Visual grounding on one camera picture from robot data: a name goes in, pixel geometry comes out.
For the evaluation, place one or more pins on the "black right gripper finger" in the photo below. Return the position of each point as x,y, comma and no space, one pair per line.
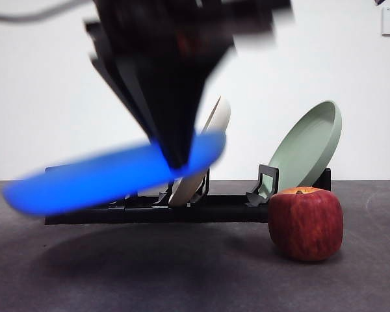
175,107

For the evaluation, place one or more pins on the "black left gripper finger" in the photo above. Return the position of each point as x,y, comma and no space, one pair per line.
123,87

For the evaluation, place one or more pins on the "blue plate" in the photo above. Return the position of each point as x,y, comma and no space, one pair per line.
94,182

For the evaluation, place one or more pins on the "red apple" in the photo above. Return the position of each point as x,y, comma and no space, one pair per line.
305,224

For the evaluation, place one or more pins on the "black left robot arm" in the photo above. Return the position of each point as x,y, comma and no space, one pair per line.
182,26

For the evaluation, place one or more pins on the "cream white plate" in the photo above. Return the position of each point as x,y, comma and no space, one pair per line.
221,113

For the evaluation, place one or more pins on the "black plate rack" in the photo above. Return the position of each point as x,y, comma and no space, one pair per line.
214,213

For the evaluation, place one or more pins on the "pale green plate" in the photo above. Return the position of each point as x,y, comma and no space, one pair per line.
307,146

